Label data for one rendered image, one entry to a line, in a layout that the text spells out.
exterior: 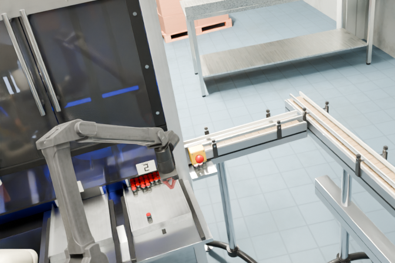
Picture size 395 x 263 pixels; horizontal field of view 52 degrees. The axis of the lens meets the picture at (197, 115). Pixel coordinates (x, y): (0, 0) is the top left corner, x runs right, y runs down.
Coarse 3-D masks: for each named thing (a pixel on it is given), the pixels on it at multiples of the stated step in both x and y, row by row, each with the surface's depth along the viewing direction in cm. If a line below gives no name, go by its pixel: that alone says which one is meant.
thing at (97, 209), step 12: (84, 204) 191; (96, 204) 190; (108, 204) 185; (60, 216) 187; (96, 216) 183; (108, 216) 182; (60, 228) 179; (96, 228) 176; (108, 228) 175; (60, 240) 173; (96, 240) 170; (108, 240) 166; (48, 252) 163; (60, 252) 162
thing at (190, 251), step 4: (192, 248) 218; (180, 252) 217; (184, 252) 217; (188, 252) 218; (192, 252) 219; (168, 256) 215; (172, 256) 216; (176, 256) 217; (180, 256) 218; (184, 256) 219; (188, 256) 219; (192, 256) 220; (156, 260) 214; (160, 260) 215; (164, 260) 216; (168, 260) 217; (172, 260) 218; (176, 260) 218; (180, 260) 219; (184, 260) 220; (188, 260) 221; (192, 260) 222
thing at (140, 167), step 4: (152, 160) 185; (136, 164) 184; (140, 164) 185; (148, 164) 186; (152, 164) 186; (140, 168) 186; (148, 168) 187; (152, 168) 187; (140, 172) 186; (144, 172) 187; (148, 172) 188
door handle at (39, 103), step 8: (8, 24) 138; (8, 32) 139; (16, 40) 141; (16, 48) 142; (24, 64) 145; (24, 72) 147; (32, 80) 149; (32, 88) 150; (40, 104) 153; (40, 112) 155
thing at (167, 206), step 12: (156, 192) 191; (168, 192) 190; (180, 192) 189; (132, 204) 186; (144, 204) 185; (156, 204) 184; (168, 204) 182; (180, 204) 181; (132, 216) 179; (144, 216) 178; (156, 216) 177; (168, 216) 176; (180, 216) 171; (132, 228) 172; (144, 228) 168; (156, 228) 170
